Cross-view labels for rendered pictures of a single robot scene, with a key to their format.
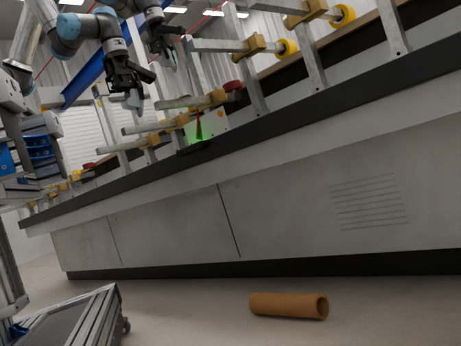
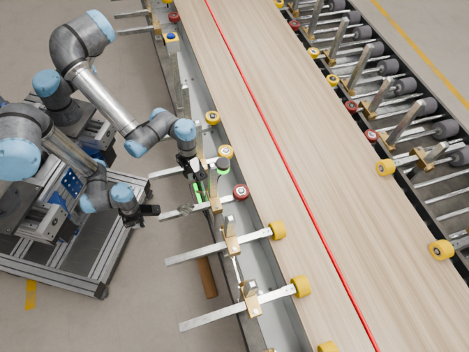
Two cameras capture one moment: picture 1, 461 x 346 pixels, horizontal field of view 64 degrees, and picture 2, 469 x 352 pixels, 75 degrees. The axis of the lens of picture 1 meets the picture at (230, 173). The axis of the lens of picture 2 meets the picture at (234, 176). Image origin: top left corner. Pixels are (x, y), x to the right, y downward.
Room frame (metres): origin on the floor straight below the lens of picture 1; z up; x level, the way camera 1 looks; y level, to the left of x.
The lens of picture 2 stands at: (0.90, -0.34, 2.21)
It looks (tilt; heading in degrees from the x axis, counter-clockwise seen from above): 59 degrees down; 21
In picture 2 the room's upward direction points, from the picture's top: 6 degrees clockwise
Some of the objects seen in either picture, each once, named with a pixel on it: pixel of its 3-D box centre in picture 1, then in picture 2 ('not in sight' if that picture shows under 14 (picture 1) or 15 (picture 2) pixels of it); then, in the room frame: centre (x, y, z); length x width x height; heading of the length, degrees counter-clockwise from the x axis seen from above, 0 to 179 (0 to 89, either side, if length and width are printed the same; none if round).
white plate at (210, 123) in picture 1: (205, 128); (206, 200); (1.52, 0.04, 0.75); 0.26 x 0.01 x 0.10; 45
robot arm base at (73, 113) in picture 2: not in sight; (61, 107); (1.48, 0.80, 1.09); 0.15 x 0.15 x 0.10
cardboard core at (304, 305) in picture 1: (286, 304); (206, 275); (1.32, -0.05, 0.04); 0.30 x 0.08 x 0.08; 45
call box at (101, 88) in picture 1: (101, 91); (172, 43); (2.05, 0.54, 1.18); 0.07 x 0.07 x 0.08; 45
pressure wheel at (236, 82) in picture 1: (234, 95); (240, 195); (1.58, -0.12, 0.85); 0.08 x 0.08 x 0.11
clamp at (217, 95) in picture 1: (210, 100); (214, 200); (1.50, -0.01, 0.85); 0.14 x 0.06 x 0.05; 45
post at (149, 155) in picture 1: (140, 128); (188, 116); (1.87, 0.36, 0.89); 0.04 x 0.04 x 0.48; 45
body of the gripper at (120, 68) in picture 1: (121, 73); (131, 213); (1.22, 0.24, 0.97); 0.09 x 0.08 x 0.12; 135
